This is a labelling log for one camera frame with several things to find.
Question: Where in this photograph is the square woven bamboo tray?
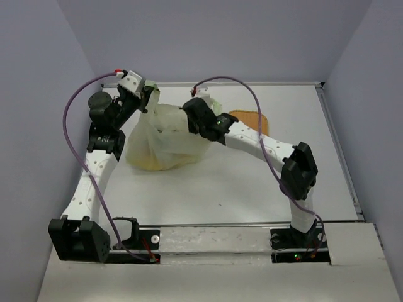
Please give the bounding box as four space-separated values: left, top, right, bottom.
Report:
229 109 270 136

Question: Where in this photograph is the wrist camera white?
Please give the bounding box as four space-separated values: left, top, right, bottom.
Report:
191 87 211 103
116 70 145 97

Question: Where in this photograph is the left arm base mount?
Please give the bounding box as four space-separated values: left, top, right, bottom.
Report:
106 217 161 264

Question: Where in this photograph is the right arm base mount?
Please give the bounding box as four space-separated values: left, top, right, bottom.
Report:
269 226 331 264

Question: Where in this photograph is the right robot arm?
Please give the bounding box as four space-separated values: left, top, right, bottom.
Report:
182 98 319 247

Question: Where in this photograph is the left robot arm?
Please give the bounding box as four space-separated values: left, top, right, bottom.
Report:
48 87 146 263

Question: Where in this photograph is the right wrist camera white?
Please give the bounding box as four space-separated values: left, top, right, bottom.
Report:
191 87 211 103

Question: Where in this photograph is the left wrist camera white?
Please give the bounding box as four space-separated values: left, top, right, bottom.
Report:
116 70 145 97

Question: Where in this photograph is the light green plastic bag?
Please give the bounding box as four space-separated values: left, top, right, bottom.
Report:
125 81 212 171

